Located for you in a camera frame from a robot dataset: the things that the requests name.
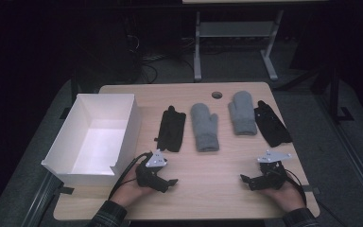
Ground white box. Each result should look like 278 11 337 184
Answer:
41 93 142 187

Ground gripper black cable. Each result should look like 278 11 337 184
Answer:
283 168 308 206
108 151 154 201

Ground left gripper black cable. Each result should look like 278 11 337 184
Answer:
108 151 154 201

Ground black glove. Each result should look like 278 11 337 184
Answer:
253 99 293 148
153 105 187 153

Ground grey knit mitten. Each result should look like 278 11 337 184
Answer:
190 102 220 153
227 90 258 136

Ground cables on floor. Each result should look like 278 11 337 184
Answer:
124 18 197 84

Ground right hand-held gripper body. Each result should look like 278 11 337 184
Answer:
249 149 293 192

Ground black tape strip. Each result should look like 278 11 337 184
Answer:
302 185 321 195
56 185 76 196

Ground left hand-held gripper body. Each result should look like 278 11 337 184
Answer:
134 148 171 193

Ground metal rail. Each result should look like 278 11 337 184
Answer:
20 172 64 227
315 94 363 218

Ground person's right hand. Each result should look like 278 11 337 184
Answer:
259 180 306 213

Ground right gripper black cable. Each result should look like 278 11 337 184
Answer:
283 168 308 206

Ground black stand foot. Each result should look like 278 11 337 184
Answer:
326 62 355 125

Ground grey metal desk frame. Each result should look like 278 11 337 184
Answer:
193 9 285 83

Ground person's left hand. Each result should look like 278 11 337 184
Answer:
110 164 156 208

